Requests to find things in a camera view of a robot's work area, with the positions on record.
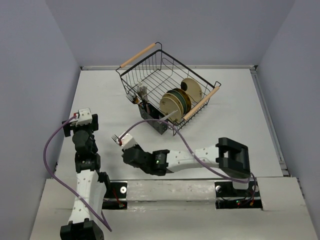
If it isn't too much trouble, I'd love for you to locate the beige plate in front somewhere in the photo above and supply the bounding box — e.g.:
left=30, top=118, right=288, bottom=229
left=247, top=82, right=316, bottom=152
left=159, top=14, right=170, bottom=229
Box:
left=159, top=97, right=182, bottom=123

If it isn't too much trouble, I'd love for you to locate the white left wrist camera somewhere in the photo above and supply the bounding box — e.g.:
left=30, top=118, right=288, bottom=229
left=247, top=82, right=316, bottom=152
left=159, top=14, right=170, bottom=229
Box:
left=75, top=107, right=93, bottom=127

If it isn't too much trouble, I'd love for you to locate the beige plate in middle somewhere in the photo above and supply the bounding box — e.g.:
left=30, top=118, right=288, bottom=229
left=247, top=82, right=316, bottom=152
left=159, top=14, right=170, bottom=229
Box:
left=162, top=93, right=184, bottom=115

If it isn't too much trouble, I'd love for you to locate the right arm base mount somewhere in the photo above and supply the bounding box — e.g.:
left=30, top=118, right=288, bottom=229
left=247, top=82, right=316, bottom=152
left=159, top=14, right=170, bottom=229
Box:
left=214, top=181, right=263, bottom=210

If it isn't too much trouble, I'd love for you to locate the plain silver fork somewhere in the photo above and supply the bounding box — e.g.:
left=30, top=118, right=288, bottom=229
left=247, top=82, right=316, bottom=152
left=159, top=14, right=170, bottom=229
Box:
left=140, top=86, right=149, bottom=102

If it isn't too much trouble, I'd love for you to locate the black wire dish rack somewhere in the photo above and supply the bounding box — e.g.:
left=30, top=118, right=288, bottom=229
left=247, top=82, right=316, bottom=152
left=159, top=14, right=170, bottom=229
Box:
left=116, top=42, right=222, bottom=129

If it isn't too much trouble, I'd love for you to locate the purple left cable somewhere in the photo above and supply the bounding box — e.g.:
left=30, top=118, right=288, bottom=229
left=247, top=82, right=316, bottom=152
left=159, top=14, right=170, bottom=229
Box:
left=43, top=113, right=126, bottom=232

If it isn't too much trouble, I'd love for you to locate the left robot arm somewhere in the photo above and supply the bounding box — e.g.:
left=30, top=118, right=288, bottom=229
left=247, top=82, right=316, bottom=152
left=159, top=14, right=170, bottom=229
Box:
left=60, top=111, right=111, bottom=240

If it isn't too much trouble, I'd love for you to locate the beige plate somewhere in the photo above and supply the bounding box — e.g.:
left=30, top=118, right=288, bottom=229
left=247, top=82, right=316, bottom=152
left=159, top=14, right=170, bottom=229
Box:
left=180, top=78, right=203, bottom=103
left=159, top=97, right=182, bottom=123
left=162, top=93, right=184, bottom=115

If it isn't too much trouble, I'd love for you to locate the black perforated cutlery holder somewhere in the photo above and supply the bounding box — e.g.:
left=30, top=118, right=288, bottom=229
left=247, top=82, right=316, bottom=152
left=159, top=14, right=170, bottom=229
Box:
left=138, top=101, right=168, bottom=135

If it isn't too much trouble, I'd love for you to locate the silver fork teal handle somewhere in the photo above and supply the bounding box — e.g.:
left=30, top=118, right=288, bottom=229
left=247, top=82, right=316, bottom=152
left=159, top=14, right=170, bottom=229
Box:
left=137, top=83, right=149, bottom=108

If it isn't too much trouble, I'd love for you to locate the gold fork dark green handle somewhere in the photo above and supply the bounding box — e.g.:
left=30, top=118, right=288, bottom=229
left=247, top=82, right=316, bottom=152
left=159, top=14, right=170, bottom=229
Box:
left=111, top=134, right=122, bottom=146

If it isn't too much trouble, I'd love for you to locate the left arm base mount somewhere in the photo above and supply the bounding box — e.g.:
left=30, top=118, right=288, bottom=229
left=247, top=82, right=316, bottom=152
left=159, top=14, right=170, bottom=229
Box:
left=102, top=181, right=128, bottom=210

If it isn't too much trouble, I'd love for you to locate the beige plate at back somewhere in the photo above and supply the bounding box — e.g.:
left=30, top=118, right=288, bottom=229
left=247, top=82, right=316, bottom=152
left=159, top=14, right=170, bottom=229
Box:
left=180, top=78, right=203, bottom=103

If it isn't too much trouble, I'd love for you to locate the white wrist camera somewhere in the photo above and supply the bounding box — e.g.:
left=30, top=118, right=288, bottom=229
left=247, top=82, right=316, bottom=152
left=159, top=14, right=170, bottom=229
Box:
left=119, top=133, right=138, bottom=151
left=75, top=107, right=93, bottom=127

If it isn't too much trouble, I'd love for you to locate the clear chopstick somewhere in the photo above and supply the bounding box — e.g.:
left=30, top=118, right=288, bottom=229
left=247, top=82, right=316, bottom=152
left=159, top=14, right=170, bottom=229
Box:
left=160, top=110, right=178, bottom=121

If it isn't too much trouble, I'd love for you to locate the dark green plate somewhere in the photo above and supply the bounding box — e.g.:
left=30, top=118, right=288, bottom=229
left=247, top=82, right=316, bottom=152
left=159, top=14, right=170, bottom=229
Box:
left=166, top=90, right=190, bottom=113

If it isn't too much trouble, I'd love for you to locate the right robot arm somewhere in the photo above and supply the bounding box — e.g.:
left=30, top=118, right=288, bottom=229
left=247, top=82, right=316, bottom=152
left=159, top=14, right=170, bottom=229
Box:
left=118, top=133, right=251, bottom=196

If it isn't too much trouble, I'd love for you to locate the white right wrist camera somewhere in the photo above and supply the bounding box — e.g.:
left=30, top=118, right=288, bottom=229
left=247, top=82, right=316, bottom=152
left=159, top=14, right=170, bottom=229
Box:
left=119, top=133, right=138, bottom=151

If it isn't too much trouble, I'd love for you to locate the gold rimmed dark plate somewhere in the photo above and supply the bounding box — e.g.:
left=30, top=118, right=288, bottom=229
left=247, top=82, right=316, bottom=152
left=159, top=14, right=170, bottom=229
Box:
left=172, top=88, right=193, bottom=113

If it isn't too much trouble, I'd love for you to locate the silver fork pink handle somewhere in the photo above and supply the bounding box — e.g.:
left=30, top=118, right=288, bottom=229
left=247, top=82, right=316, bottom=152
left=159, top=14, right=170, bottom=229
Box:
left=137, top=81, right=144, bottom=94

